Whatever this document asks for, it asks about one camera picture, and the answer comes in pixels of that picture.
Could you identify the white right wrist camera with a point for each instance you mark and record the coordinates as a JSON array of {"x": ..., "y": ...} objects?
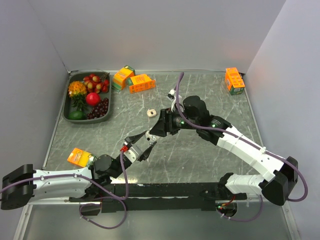
[{"x": 172, "y": 97}]

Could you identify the red apple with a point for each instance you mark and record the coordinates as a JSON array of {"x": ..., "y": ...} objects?
[{"x": 93, "y": 99}]

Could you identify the dark green fruit tray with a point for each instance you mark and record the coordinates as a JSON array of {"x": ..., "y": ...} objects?
[{"x": 67, "y": 102}]

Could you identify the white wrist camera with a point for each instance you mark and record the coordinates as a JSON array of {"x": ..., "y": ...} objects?
[
  {"x": 172, "y": 97},
  {"x": 132, "y": 153}
]

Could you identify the green avocado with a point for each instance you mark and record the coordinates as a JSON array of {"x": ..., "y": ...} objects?
[{"x": 77, "y": 115}]

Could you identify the orange carton lying back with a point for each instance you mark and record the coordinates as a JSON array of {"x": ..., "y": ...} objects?
[{"x": 139, "y": 83}]

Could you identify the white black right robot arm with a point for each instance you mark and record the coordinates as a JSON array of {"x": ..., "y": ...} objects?
[{"x": 275, "y": 179}]

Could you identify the dark red grape bunch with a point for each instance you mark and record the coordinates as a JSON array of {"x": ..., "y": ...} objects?
[{"x": 99, "y": 110}]

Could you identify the orange green carton near left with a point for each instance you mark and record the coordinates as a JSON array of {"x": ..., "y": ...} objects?
[{"x": 80, "y": 158}]

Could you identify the orange spiky fruit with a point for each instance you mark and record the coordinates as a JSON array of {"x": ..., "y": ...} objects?
[{"x": 77, "y": 88}]

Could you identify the orange green carton right corner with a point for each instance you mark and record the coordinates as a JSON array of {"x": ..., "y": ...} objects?
[{"x": 234, "y": 81}]

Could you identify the orange green carton upright back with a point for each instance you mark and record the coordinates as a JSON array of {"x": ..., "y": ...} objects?
[{"x": 119, "y": 80}]

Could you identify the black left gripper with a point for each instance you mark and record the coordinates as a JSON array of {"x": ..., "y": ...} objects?
[{"x": 146, "y": 153}]

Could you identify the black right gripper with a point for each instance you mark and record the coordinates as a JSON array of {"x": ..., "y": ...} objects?
[{"x": 165, "y": 124}]

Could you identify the white earbud charging case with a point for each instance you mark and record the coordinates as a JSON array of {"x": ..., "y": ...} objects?
[{"x": 150, "y": 137}]

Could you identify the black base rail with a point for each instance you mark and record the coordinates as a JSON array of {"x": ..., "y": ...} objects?
[{"x": 161, "y": 196}]

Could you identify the beige earbud charging case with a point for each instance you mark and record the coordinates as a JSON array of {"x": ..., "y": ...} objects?
[{"x": 151, "y": 113}]

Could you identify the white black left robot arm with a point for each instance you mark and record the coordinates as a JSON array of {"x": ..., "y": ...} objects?
[{"x": 26, "y": 184}]

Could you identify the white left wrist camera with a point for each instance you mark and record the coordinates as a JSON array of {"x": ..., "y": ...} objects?
[{"x": 132, "y": 153}]

